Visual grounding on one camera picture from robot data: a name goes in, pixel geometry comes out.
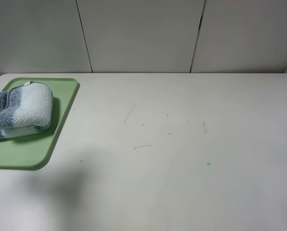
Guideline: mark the blue white striped towel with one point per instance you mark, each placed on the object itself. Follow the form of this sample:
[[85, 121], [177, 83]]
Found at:
[[25, 110]]

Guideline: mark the green plastic tray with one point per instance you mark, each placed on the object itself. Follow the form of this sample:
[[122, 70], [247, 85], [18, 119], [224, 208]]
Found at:
[[34, 151]]

